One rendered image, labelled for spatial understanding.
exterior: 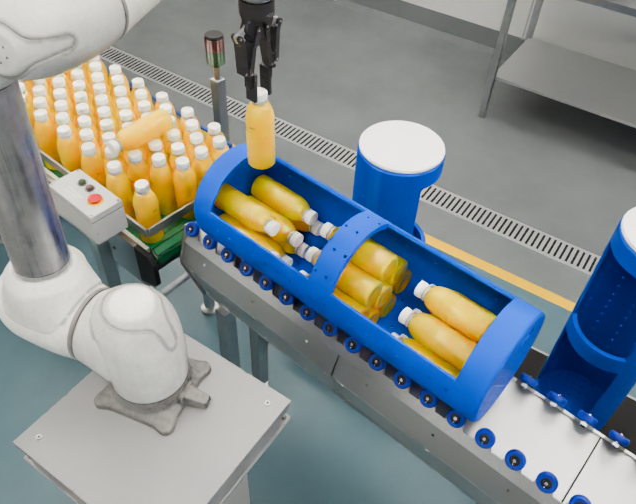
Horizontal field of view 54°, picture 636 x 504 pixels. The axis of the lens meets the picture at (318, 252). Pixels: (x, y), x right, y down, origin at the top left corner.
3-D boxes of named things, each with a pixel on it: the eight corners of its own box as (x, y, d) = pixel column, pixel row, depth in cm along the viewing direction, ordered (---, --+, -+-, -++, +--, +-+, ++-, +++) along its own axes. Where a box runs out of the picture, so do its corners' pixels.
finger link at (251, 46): (262, 27, 131) (257, 28, 130) (256, 77, 138) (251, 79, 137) (249, 21, 133) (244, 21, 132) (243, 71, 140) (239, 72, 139)
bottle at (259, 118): (257, 150, 162) (254, 86, 149) (280, 159, 160) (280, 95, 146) (242, 164, 157) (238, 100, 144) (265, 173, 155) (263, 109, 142)
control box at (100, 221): (98, 245, 170) (90, 217, 162) (56, 211, 179) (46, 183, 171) (129, 227, 175) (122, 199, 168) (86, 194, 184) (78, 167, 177)
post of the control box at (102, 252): (147, 409, 247) (90, 226, 175) (141, 403, 249) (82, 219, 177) (155, 402, 249) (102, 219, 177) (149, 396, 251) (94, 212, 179)
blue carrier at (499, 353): (461, 446, 137) (498, 366, 118) (194, 250, 175) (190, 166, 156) (520, 370, 154) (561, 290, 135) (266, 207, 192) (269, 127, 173)
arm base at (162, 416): (186, 445, 123) (182, 431, 119) (91, 406, 128) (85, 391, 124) (229, 373, 135) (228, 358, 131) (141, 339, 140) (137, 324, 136)
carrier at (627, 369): (547, 357, 253) (520, 408, 236) (634, 192, 190) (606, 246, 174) (618, 394, 242) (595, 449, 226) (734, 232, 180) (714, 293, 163)
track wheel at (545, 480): (561, 482, 130) (563, 479, 131) (541, 468, 131) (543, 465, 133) (550, 499, 131) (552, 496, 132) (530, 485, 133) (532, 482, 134)
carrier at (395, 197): (349, 348, 253) (416, 337, 258) (371, 180, 190) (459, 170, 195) (333, 295, 272) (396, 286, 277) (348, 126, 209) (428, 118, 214)
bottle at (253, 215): (208, 206, 168) (257, 240, 160) (216, 183, 165) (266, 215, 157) (226, 205, 174) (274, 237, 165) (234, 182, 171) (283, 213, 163)
